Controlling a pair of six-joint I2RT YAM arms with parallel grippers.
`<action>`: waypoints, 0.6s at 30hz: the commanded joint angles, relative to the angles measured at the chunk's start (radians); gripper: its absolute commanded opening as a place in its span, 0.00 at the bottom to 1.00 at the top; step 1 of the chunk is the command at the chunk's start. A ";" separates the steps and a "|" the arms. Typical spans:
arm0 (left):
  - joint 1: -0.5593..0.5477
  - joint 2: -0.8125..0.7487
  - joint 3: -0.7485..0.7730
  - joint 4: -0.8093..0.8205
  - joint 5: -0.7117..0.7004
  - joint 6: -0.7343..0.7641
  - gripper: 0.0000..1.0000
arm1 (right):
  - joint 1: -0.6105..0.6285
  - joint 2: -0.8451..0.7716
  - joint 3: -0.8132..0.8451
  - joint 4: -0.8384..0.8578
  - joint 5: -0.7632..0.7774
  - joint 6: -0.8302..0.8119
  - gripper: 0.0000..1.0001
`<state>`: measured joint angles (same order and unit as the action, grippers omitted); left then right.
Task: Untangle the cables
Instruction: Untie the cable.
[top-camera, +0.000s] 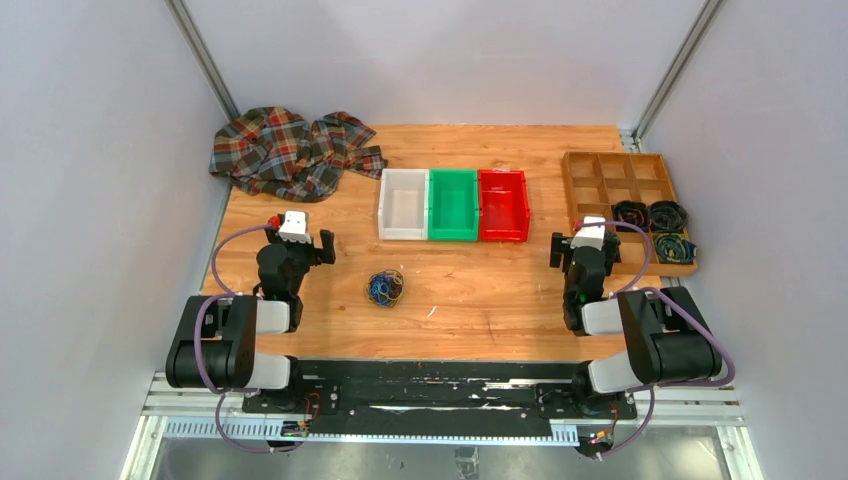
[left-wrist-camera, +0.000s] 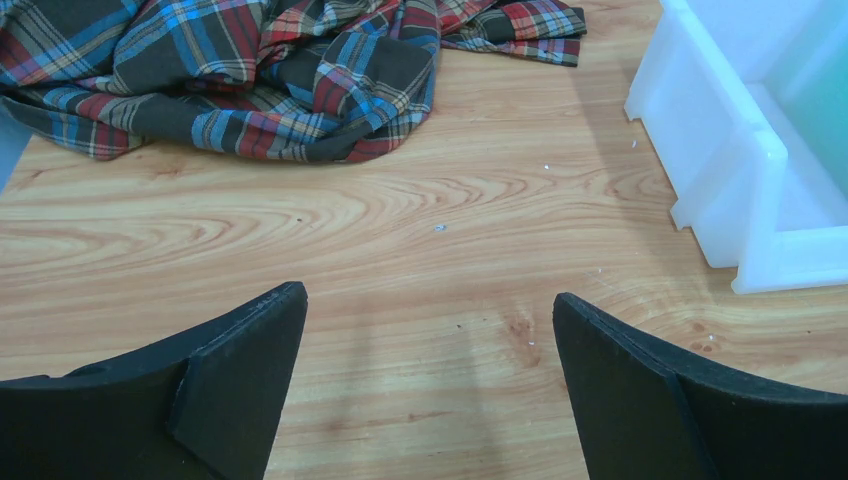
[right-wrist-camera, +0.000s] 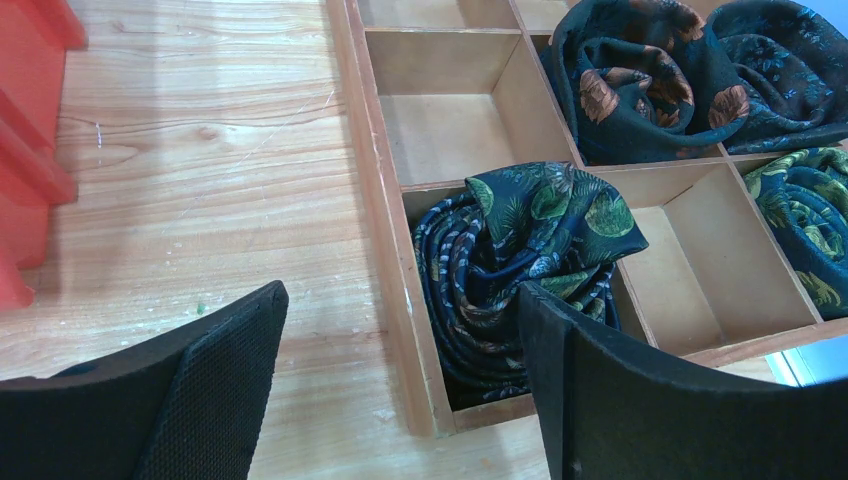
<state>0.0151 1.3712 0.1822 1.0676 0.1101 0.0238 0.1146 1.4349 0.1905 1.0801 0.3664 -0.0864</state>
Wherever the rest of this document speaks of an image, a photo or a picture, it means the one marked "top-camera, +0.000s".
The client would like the cable ball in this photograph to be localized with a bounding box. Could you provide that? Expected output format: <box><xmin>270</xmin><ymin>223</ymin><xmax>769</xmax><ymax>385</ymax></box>
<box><xmin>365</xmin><ymin>269</ymin><xmax>404</xmax><ymax>308</ymax></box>

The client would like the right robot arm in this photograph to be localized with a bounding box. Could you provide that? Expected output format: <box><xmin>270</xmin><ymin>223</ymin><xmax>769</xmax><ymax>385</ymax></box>
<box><xmin>549</xmin><ymin>231</ymin><xmax>724</xmax><ymax>417</ymax></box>

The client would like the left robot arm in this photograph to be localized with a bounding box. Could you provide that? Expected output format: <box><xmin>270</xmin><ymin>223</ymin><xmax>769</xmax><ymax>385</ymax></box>
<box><xmin>165</xmin><ymin>223</ymin><xmax>336</xmax><ymax>413</ymax></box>

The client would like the wooden compartment tray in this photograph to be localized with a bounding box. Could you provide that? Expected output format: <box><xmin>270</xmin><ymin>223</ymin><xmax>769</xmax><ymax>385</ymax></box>
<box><xmin>562</xmin><ymin>152</ymin><xmax>697</xmax><ymax>277</ymax></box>

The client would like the red plastic bin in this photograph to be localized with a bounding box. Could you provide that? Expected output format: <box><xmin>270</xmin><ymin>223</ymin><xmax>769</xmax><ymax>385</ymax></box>
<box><xmin>477</xmin><ymin>169</ymin><xmax>531</xmax><ymax>243</ymax></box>

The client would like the plaid flannel shirt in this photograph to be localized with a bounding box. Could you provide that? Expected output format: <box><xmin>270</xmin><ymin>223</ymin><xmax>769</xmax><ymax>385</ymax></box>
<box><xmin>208</xmin><ymin>107</ymin><xmax>389</xmax><ymax>203</ymax></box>

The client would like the white plastic bin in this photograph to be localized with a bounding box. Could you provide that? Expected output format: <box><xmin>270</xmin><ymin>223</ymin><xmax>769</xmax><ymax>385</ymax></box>
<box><xmin>377</xmin><ymin>168</ymin><xmax>430</xmax><ymax>241</ymax></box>

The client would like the green plastic bin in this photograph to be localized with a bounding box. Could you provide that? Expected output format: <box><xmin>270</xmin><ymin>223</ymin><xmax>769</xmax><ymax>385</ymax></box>
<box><xmin>428</xmin><ymin>169</ymin><xmax>480</xmax><ymax>242</ymax></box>

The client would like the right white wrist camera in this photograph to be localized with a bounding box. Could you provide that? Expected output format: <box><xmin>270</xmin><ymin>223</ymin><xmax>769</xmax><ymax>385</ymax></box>
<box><xmin>570</xmin><ymin>216</ymin><xmax>606</xmax><ymax>250</ymax></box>

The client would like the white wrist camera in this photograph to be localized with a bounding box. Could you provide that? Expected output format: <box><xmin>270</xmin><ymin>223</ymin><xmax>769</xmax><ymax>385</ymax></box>
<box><xmin>570</xmin><ymin>216</ymin><xmax>606</xmax><ymax>250</ymax></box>
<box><xmin>277</xmin><ymin>210</ymin><xmax>313</xmax><ymax>244</ymax></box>

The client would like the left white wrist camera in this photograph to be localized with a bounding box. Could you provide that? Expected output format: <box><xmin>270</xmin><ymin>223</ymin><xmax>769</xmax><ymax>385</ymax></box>
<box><xmin>277</xmin><ymin>210</ymin><xmax>313</xmax><ymax>244</ymax></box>

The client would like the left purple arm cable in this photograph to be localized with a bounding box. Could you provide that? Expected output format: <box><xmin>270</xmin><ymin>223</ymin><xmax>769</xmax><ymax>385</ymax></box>
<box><xmin>193</xmin><ymin>220</ymin><xmax>319</xmax><ymax>456</ymax></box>

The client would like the right aluminium corner post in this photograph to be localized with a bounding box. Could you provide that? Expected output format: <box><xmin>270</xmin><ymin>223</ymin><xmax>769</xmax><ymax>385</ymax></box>
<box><xmin>630</xmin><ymin>0</ymin><xmax>725</xmax><ymax>151</ymax></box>

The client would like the aluminium corner post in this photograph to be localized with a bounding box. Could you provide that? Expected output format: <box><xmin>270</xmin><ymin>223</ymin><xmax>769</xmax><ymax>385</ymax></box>
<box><xmin>630</xmin><ymin>0</ymin><xmax>725</xmax><ymax>151</ymax></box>
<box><xmin>164</xmin><ymin>0</ymin><xmax>240</xmax><ymax>120</ymax></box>

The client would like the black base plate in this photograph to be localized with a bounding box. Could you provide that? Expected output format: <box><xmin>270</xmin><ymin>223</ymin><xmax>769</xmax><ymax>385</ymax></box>
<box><xmin>241</xmin><ymin>359</ymin><xmax>637</xmax><ymax>439</ymax></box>

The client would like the aluminium frame rail front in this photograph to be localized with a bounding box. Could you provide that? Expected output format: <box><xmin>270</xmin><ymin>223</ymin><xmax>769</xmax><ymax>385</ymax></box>
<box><xmin>121</xmin><ymin>373</ymin><xmax>763</xmax><ymax>479</ymax></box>

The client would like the left aluminium corner post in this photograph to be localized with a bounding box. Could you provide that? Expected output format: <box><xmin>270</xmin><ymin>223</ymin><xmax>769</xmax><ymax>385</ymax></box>
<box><xmin>164</xmin><ymin>0</ymin><xmax>240</xmax><ymax>120</ymax></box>

